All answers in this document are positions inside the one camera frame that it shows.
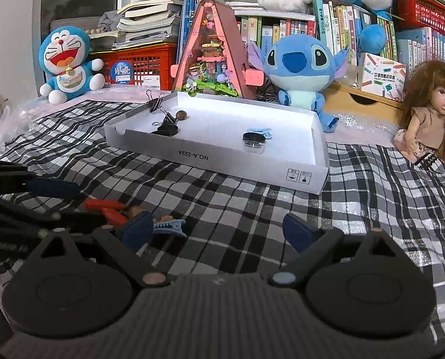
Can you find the red handled pliers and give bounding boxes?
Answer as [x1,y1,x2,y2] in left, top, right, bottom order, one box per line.
[83,198,128,227]

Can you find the black binder clip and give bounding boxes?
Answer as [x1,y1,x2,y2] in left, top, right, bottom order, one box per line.
[147,91,166,113]
[151,114,179,130]

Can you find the clear plastic bag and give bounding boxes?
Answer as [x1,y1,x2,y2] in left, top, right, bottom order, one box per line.
[0,104,41,155]

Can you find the blue white cat plush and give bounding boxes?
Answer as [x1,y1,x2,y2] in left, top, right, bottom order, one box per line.
[39,25,107,105]

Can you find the blue alien plush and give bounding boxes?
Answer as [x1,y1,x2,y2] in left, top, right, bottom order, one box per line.
[246,33,350,134]

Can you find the white printed carton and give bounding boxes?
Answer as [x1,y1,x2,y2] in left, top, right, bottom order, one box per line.
[359,52,409,102]

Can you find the black white plaid blanket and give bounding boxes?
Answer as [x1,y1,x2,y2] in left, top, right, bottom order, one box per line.
[0,99,445,345]

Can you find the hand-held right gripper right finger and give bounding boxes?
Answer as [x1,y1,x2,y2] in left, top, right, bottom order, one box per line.
[268,213,401,288]

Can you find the wooden drawer box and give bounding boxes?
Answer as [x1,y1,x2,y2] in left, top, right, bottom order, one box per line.
[319,80,405,119]

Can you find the red plastic basket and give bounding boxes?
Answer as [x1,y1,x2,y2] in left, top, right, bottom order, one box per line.
[91,42,179,91]
[394,0,445,44]

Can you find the grey cloth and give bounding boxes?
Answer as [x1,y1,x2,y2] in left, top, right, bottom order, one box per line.
[98,10,124,31]

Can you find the white cardboard box tray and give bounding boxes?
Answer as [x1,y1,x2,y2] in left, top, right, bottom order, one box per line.
[103,90,330,195]

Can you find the clear round container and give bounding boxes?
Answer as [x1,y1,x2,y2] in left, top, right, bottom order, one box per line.
[243,140,266,154]

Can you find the row of pale blue books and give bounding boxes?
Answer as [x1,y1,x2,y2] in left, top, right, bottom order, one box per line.
[394,26,445,72]

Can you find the pink triangular house model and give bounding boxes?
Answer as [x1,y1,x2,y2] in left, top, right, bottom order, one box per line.
[170,0,264,101]

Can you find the blue hair claw clip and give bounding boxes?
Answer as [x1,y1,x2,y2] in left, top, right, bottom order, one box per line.
[153,218,188,238]
[244,127,274,139]

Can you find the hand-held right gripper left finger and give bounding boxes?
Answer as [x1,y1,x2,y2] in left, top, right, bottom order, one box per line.
[31,211,175,289]

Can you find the long haired doll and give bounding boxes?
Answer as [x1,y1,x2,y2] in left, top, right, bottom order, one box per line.
[392,59,445,175]

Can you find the row of colourful books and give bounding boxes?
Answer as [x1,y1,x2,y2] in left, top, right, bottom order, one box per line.
[177,0,399,69]

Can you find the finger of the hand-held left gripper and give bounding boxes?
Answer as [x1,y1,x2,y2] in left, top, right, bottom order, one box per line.
[0,192,115,238]
[0,159,80,202]

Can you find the stack of books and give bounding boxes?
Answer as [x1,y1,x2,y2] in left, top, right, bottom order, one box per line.
[115,0,184,48]

